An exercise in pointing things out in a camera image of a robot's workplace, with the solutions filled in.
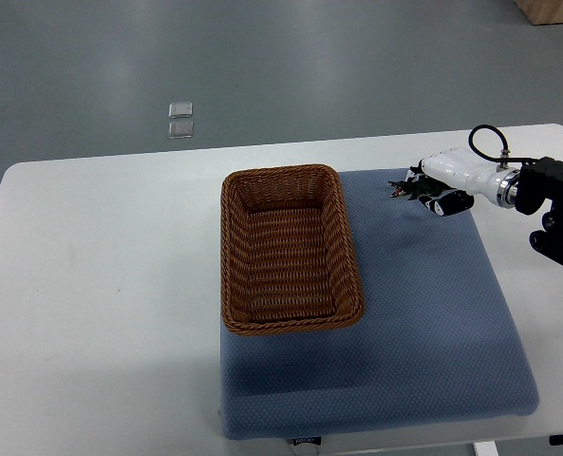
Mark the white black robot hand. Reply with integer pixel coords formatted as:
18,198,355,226
405,147,519,217

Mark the dark green toy crocodile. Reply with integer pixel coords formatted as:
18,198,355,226
388,175,448,200

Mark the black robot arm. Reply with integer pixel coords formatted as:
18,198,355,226
515,157,563,266

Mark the brown wicker basket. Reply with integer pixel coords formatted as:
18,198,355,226
220,164,366,336

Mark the blue padded mat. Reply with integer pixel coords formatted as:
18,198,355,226
220,169,539,440

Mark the wooden box corner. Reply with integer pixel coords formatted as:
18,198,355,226
515,0,563,26

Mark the white table leg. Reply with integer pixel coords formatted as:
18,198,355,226
473,441,499,456

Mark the lower metal floor plate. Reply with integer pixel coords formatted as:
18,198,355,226
168,121,195,140

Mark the metal floor plate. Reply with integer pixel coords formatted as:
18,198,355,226
168,102,194,119
168,121,195,140

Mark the upper metal floor plate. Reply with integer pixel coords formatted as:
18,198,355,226
168,102,194,119

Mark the black cable loop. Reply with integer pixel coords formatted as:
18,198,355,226
468,123,543,173

